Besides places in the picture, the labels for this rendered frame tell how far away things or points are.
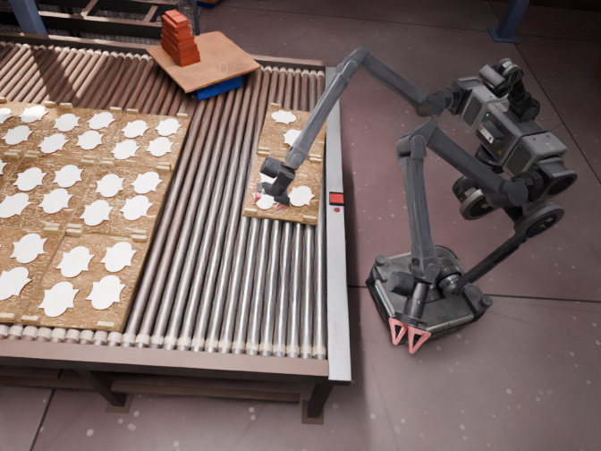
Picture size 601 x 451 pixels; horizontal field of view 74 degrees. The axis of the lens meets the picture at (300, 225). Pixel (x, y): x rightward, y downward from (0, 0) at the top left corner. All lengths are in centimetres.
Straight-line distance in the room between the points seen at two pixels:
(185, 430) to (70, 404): 64
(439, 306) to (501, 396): 62
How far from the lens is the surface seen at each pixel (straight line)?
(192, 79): 250
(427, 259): 127
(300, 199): 191
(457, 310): 263
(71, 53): 314
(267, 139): 222
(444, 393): 266
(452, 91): 178
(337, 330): 160
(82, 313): 171
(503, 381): 285
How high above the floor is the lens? 235
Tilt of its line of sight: 51 degrees down
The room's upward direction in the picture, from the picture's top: 8 degrees clockwise
